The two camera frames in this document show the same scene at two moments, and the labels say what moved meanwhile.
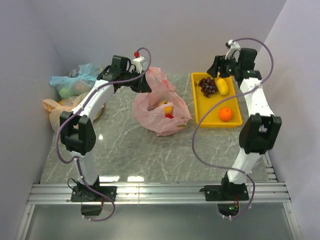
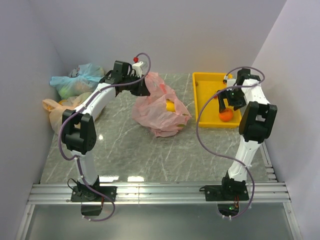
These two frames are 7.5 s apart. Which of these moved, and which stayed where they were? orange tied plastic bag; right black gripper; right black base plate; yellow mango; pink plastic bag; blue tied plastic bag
Moved: yellow mango; pink plastic bag; right black gripper
Stayed: orange tied plastic bag; right black base plate; blue tied plastic bag
